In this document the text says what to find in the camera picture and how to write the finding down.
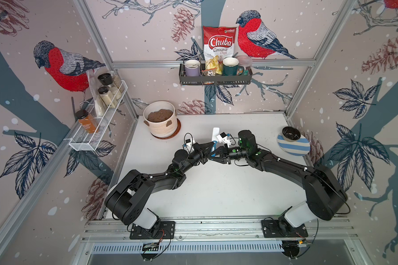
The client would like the red Chuba chips bag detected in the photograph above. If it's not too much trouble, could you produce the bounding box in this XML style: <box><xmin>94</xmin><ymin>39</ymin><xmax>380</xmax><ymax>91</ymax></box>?
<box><xmin>203</xmin><ymin>26</ymin><xmax>237</xmax><ymax>75</ymax></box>

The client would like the small snack packet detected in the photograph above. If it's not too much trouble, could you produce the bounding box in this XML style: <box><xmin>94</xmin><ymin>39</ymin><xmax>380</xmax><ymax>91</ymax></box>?
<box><xmin>202</xmin><ymin>69</ymin><xmax>216</xmax><ymax>77</ymax></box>

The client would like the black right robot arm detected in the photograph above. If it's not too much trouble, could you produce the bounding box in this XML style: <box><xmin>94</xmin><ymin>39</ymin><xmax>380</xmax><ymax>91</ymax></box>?
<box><xmin>209</xmin><ymin>130</ymin><xmax>347</xmax><ymax>233</ymax></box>

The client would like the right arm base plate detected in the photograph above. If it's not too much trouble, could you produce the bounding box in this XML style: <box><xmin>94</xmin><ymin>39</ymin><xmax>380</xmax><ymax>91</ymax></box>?
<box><xmin>261</xmin><ymin>218</ymin><xmax>308</xmax><ymax>238</ymax></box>

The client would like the orange spice jar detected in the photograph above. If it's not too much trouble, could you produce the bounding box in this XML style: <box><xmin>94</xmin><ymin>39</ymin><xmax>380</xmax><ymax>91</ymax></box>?
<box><xmin>75</xmin><ymin>110</ymin><xmax>98</xmax><ymax>134</ymax></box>

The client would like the cream ceramic flower pot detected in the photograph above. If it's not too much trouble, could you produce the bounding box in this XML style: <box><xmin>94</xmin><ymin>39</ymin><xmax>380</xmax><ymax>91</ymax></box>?
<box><xmin>143</xmin><ymin>101</ymin><xmax>178</xmax><ymax>138</ymax></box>

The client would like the green mug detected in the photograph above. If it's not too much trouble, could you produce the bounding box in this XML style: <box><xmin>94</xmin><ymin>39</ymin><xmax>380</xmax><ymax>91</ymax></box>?
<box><xmin>222</xmin><ymin>57</ymin><xmax>243</xmax><ymax>76</ymax></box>

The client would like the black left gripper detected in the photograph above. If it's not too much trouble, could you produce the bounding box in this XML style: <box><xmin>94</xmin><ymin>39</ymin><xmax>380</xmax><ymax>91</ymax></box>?
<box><xmin>180</xmin><ymin>142</ymin><xmax>214</xmax><ymax>175</ymax></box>

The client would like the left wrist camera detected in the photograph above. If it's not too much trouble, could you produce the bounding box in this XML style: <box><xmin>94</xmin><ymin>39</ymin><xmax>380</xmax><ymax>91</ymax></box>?
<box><xmin>183</xmin><ymin>138</ymin><xmax>195</xmax><ymax>149</ymax></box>

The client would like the white wire spice rack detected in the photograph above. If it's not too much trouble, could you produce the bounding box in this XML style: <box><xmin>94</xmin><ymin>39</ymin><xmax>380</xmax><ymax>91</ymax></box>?
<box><xmin>69</xmin><ymin>81</ymin><xmax>128</xmax><ymax>151</ymax></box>

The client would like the terracotta pot saucer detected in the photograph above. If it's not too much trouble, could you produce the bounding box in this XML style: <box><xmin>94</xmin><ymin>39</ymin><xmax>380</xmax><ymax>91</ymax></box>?
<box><xmin>154</xmin><ymin>119</ymin><xmax>181</xmax><ymax>140</ymax></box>

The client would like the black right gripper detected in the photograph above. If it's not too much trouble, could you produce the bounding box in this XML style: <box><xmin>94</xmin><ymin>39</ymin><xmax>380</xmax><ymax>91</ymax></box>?
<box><xmin>207</xmin><ymin>145</ymin><xmax>248</xmax><ymax>165</ymax></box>

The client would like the pink lidded glass jar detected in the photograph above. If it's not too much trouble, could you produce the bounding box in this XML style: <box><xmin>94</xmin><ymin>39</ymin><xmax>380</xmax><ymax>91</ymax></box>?
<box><xmin>237</xmin><ymin>55</ymin><xmax>253</xmax><ymax>76</ymax></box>

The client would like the small black bowl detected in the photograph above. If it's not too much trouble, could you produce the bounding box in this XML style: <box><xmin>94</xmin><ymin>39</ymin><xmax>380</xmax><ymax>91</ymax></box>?
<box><xmin>282</xmin><ymin>127</ymin><xmax>301</xmax><ymax>142</ymax></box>

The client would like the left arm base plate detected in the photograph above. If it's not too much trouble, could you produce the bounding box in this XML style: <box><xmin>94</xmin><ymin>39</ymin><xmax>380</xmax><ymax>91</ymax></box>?
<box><xmin>129</xmin><ymin>220</ymin><xmax>176</xmax><ymax>240</ymax></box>

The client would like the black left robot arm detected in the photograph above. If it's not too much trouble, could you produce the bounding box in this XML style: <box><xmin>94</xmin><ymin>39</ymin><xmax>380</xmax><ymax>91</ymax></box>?
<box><xmin>105</xmin><ymin>142</ymin><xmax>213</xmax><ymax>225</ymax></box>

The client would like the dark metal wall shelf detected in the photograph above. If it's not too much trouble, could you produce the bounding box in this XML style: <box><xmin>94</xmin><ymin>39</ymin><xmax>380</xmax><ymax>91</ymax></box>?
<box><xmin>179</xmin><ymin>64</ymin><xmax>253</xmax><ymax>86</ymax></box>

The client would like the blue striped plate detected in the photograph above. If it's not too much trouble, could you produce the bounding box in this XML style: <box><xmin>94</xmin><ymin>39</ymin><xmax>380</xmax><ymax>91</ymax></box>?
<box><xmin>277</xmin><ymin>134</ymin><xmax>311</xmax><ymax>156</ymax></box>

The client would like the tall black lid spice jar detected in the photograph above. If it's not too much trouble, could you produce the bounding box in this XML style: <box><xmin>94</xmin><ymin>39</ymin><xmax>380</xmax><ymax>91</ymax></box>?
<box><xmin>98</xmin><ymin>73</ymin><xmax>122</xmax><ymax>100</ymax></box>

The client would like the purple mug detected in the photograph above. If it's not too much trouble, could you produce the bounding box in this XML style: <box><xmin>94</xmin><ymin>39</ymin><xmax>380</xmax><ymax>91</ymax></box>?
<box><xmin>184</xmin><ymin>59</ymin><xmax>201</xmax><ymax>77</ymax></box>

